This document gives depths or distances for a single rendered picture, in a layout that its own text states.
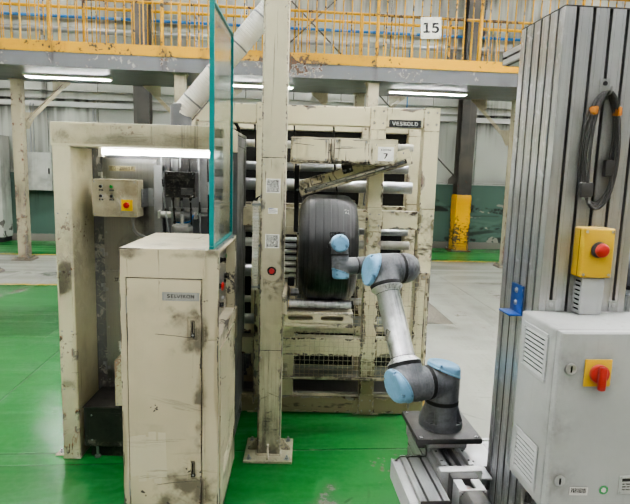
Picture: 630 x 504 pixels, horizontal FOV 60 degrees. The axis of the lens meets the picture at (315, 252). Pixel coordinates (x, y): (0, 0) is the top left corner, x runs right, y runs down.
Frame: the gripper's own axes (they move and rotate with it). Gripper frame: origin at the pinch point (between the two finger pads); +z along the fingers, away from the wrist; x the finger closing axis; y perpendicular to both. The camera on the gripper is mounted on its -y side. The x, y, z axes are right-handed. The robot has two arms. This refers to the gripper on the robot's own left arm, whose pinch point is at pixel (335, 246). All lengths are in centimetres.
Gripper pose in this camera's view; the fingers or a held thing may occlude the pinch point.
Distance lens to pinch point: 268.2
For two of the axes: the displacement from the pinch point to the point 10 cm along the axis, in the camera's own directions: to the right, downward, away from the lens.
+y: 0.3, -10.0, -0.2
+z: -0.2, -0.2, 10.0
